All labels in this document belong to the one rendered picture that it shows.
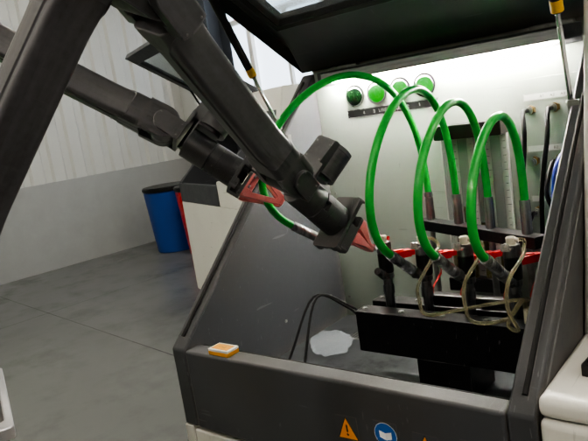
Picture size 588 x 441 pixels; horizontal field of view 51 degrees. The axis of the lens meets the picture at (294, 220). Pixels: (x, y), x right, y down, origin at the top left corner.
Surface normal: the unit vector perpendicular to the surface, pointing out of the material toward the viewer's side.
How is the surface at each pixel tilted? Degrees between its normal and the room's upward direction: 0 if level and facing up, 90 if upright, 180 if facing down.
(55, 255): 90
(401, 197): 90
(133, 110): 76
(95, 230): 90
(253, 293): 90
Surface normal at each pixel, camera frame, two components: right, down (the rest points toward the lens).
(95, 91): 0.19, -0.11
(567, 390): -0.14, -0.98
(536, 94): -0.62, 0.22
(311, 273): 0.77, 0.00
